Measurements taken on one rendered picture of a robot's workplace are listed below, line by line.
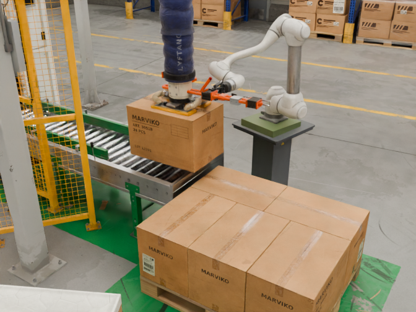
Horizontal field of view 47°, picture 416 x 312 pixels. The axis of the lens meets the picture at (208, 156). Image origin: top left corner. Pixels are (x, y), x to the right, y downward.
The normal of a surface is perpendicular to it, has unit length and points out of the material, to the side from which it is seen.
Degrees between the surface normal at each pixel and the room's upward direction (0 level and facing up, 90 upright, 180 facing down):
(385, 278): 0
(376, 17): 88
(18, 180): 90
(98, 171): 90
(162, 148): 90
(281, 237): 0
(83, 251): 0
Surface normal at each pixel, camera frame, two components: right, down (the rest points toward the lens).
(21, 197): 0.84, 0.25
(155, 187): -0.54, 0.38
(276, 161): 0.67, 0.33
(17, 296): 0.00, -0.89
